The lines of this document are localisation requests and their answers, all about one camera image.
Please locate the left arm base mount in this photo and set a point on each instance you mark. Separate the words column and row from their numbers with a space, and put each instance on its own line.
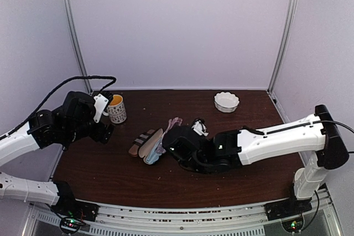
column 74, row 215

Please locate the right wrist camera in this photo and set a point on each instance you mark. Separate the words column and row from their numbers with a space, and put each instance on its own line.
column 199, row 127

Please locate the pink frame sunglasses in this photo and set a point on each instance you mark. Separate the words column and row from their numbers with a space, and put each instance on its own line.
column 172, row 123

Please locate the black quilted glasses case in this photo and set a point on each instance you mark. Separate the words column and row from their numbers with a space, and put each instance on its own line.
column 147, row 147

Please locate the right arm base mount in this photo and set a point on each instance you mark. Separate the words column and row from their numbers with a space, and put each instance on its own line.
column 289, row 212

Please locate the left aluminium frame post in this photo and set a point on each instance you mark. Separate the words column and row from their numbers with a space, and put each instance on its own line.
column 74, row 38

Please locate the white floral mug yellow inside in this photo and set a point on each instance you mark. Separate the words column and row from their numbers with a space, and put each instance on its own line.
column 116, row 110

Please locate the white fluted ceramic bowl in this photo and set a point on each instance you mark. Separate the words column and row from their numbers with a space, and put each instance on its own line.
column 226, row 102

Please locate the aluminium frame post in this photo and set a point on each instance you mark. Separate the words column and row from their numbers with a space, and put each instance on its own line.
column 290, row 15
column 74, row 38

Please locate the brown plaid glasses case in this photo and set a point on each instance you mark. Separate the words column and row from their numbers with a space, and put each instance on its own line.
column 139, row 141

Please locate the right aluminium frame post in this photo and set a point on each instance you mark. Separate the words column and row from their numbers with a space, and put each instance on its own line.
column 290, row 15

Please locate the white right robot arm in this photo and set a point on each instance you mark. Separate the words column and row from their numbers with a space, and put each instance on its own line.
column 233, row 149

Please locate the front aluminium rail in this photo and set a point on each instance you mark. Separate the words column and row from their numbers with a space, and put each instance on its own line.
column 249, row 219

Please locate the light blue cloth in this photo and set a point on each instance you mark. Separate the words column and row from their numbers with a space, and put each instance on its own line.
column 154, row 155

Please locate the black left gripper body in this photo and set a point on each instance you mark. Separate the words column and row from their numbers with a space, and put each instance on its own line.
column 97, row 135

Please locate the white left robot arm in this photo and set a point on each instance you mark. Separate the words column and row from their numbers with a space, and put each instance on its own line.
column 79, row 117

